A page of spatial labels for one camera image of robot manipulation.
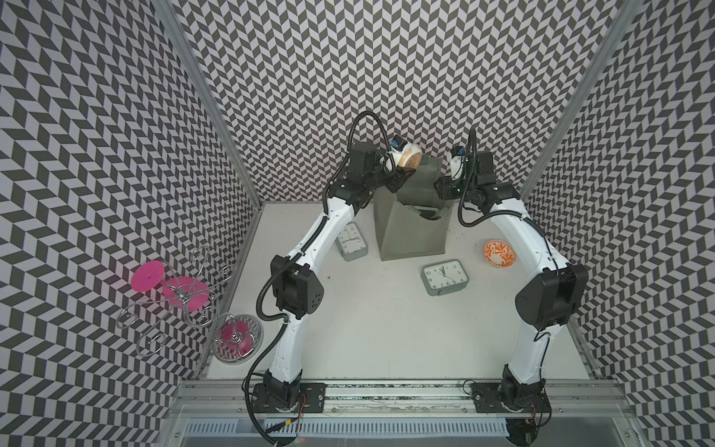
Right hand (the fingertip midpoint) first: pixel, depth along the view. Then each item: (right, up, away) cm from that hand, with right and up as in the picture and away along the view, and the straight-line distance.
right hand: (443, 185), depth 86 cm
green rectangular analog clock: (+2, -30, +8) cm, 31 cm away
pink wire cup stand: (-62, -27, -27) cm, 72 cm away
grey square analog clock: (-30, -19, +16) cm, 39 cm away
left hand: (-12, +5, -6) cm, 14 cm away
